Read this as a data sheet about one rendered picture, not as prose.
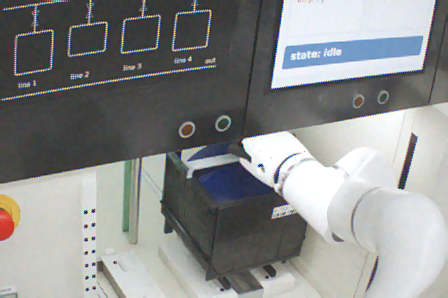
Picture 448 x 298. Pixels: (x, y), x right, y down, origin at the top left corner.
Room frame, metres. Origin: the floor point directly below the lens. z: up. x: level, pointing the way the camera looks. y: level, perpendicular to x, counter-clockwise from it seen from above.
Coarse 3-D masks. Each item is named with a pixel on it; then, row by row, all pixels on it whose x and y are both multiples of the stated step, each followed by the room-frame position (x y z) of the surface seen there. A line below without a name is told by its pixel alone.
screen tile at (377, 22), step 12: (372, 0) 0.97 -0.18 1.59; (420, 0) 1.02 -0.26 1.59; (372, 12) 0.97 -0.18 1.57; (384, 12) 0.98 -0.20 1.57; (396, 12) 0.99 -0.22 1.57; (408, 12) 1.01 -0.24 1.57; (420, 12) 1.02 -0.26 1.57; (372, 24) 0.97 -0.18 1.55; (384, 24) 0.98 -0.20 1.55; (396, 24) 1.00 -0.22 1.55; (408, 24) 1.01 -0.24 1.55; (420, 24) 1.03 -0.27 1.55
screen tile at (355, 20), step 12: (348, 0) 0.94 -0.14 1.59; (360, 0) 0.95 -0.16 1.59; (300, 12) 0.90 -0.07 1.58; (312, 12) 0.91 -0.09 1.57; (324, 12) 0.92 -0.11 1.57; (336, 12) 0.93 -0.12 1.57; (348, 12) 0.94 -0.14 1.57; (360, 12) 0.96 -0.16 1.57; (288, 24) 0.89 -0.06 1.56; (300, 24) 0.90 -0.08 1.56; (312, 24) 0.91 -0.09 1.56; (324, 24) 0.92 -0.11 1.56; (336, 24) 0.93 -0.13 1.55; (348, 24) 0.95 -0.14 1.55; (360, 24) 0.96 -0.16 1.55; (288, 36) 0.89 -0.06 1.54
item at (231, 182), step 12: (228, 168) 1.23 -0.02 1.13; (240, 168) 1.25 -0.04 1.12; (204, 180) 1.21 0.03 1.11; (216, 180) 1.22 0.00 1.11; (228, 180) 1.23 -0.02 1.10; (240, 180) 1.25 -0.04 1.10; (252, 180) 1.26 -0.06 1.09; (216, 192) 1.22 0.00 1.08; (228, 192) 1.24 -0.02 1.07; (240, 192) 1.25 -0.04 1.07; (252, 192) 1.27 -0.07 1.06; (264, 192) 1.28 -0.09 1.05
